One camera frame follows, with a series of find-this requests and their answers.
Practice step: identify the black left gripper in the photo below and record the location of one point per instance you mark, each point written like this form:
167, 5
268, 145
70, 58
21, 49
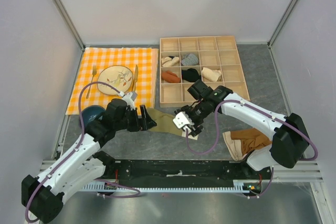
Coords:
147, 122

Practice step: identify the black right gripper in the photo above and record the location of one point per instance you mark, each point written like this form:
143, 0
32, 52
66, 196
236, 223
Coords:
195, 129

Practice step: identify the olive green white-band underwear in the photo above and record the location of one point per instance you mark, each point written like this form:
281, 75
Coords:
164, 123

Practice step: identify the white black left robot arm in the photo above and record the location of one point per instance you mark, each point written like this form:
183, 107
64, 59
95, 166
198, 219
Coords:
45, 195

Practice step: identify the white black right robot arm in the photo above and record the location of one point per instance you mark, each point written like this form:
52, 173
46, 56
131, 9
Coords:
288, 134

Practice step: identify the rolled cream underwear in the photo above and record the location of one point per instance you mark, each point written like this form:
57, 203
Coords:
211, 75

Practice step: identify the rolled rust orange underwear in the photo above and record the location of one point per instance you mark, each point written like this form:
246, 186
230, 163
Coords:
170, 77

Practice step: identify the beige cream underwear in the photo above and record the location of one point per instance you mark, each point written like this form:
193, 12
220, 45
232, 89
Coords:
234, 147

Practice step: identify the rolled grey striped underwear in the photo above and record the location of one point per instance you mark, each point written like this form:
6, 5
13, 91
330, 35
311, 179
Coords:
190, 60

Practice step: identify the rolled beige black underwear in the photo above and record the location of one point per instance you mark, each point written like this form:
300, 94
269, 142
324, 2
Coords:
170, 61

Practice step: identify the brown orange underwear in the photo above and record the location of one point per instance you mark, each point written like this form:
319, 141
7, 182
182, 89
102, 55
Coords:
252, 139

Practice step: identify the gold knife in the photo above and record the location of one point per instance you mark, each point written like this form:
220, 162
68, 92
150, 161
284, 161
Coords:
135, 78

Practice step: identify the floral ceramic plate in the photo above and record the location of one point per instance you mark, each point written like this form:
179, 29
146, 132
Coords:
119, 77

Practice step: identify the blue ceramic bowl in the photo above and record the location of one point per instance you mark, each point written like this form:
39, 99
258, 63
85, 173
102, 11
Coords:
90, 113

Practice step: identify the wooden compartment organizer box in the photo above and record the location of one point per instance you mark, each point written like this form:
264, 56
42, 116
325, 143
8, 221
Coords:
214, 52

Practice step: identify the orange white checkered tablecloth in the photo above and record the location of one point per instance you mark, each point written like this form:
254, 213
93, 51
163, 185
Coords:
145, 58

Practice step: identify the gold fork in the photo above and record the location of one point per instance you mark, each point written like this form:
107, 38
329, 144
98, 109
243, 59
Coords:
94, 72

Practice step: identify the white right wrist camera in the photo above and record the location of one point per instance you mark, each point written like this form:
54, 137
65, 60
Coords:
183, 121

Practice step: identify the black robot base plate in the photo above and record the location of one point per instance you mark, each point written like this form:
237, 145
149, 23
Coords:
181, 174

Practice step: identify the grey slotted cable duct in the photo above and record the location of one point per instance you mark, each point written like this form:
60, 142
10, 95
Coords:
238, 187

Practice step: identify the left aluminium frame post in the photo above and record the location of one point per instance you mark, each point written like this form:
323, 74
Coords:
69, 23

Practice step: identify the aluminium frame post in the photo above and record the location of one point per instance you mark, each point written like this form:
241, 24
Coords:
69, 23
286, 15

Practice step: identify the right aluminium frame post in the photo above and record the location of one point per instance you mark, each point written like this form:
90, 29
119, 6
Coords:
286, 15

